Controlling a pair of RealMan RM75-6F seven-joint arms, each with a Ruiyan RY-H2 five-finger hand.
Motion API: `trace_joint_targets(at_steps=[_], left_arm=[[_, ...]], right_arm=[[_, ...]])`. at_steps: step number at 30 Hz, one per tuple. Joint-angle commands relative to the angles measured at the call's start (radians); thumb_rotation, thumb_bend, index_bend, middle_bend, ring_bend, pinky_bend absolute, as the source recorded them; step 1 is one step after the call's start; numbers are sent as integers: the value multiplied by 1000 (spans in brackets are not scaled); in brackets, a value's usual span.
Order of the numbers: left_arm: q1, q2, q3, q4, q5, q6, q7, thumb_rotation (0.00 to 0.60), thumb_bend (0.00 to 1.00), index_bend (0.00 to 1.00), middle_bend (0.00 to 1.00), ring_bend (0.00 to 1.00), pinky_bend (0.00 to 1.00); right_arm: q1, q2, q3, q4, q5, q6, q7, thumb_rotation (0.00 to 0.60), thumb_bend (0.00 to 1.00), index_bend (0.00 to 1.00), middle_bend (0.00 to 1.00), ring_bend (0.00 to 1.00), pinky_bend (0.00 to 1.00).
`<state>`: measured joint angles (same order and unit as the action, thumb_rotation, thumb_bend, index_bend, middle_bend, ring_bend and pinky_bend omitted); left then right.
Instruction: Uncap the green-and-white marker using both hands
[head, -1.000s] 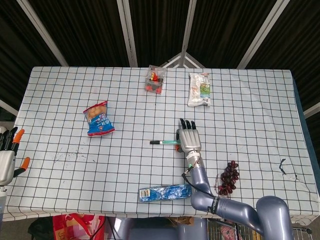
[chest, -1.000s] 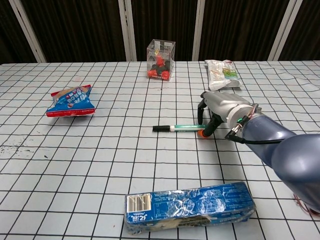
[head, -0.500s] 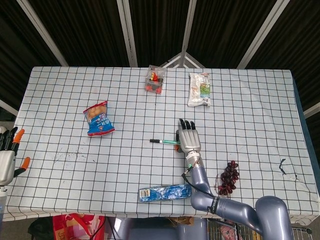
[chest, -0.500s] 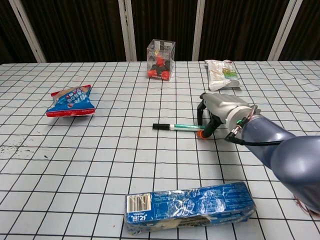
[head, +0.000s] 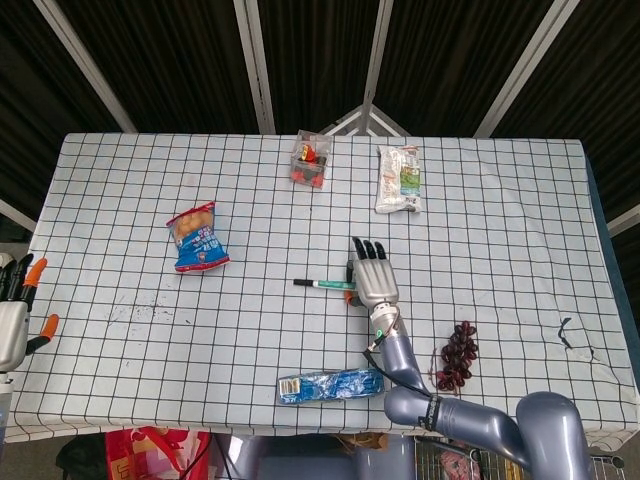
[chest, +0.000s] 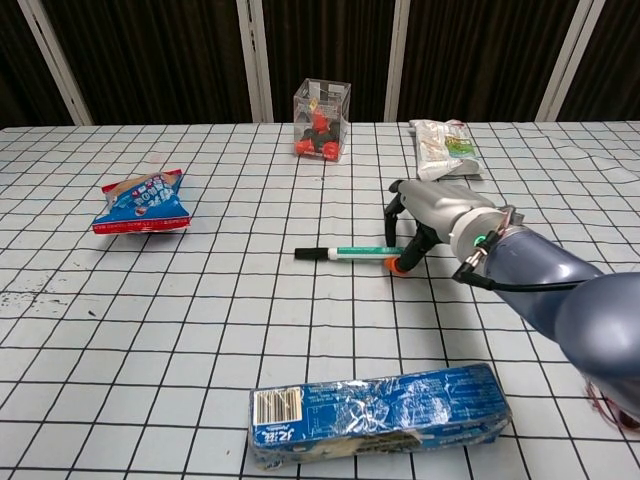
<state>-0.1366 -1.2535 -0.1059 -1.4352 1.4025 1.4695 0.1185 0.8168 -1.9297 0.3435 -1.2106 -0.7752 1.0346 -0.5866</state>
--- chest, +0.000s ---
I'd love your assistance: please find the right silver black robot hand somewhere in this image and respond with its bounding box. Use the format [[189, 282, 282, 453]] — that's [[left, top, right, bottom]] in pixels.
[[384, 178, 496, 276]]

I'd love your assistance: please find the white green marker body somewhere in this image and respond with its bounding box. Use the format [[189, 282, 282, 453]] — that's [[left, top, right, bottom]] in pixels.
[[325, 244, 405, 264]]

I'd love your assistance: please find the white snack packet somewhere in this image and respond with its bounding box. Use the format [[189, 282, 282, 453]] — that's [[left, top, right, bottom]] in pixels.
[[408, 118, 485, 181]]

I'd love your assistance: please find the clear box with red toy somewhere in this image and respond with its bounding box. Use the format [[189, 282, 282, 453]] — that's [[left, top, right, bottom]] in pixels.
[[292, 78, 351, 162]]

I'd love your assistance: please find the blue wrapped rectangular pack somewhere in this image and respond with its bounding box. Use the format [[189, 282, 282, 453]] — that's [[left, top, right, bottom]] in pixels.
[[248, 363, 512, 474]]

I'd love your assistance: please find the white black checkered tablecloth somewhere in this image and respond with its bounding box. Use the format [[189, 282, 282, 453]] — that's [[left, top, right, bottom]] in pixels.
[[0, 119, 640, 480]]

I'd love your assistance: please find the blue red snack bag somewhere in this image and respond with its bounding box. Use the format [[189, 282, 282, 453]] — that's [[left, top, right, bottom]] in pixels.
[[92, 168, 194, 235]]

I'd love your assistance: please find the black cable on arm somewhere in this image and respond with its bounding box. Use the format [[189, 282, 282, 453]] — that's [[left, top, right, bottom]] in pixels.
[[452, 232, 586, 293]]

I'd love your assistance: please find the white frame post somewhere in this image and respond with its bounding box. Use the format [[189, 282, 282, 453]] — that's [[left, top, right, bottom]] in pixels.
[[234, 0, 275, 122], [538, 0, 596, 121], [384, 0, 426, 122], [17, 0, 94, 126]]

